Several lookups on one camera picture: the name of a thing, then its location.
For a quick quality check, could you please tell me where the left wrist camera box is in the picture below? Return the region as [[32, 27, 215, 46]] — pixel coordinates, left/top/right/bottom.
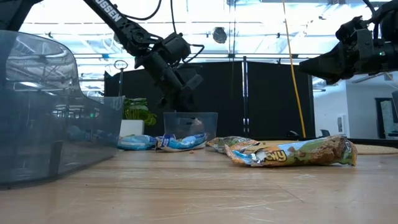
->
[[160, 32, 192, 65]]

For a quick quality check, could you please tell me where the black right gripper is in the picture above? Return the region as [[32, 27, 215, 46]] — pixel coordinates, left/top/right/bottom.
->
[[298, 29, 398, 85]]

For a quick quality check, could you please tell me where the green plant in white pot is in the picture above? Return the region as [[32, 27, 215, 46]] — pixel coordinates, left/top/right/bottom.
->
[[119, 97, 158, 138]]

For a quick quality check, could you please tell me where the black partition panel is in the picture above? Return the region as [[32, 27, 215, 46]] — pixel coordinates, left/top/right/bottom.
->
[[104, 61, 315, 140]]

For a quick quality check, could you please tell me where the light blue granola bar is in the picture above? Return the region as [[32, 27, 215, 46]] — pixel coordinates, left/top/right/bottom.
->
[[224, 134, 358, 168]]

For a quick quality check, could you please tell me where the black overhead camera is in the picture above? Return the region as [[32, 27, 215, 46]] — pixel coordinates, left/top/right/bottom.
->
[[213, 27, 228, 44]]

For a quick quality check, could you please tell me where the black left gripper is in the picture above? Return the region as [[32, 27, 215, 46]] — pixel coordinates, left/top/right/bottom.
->
[[135, 51, 205, 113]]

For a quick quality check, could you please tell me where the dark blue granola bar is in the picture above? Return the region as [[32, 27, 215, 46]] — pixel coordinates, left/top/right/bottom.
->
[[154, 132, 208, 153], [117, 134, 158, 151]]

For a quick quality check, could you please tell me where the yellow hanging cable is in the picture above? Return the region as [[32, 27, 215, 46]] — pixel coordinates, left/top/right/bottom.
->
[[281, 0, 307, 139]]

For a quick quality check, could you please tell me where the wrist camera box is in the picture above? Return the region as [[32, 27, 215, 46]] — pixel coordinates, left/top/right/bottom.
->
[[160, 32, 192, 65], [335, 15, 364, 43]]

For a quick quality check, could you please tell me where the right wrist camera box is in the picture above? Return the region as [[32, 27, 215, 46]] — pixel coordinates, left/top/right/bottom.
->
[[335, 15, 364, 43]]

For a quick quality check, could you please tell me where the green granola bar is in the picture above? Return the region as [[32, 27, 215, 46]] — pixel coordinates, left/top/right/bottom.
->
[[206, 136, 261, 154]]

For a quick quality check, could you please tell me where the grey translucent plastic bin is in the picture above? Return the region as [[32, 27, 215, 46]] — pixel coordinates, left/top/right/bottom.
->
[[163, 111, 219, 142], [0, 30, 126, 189]]

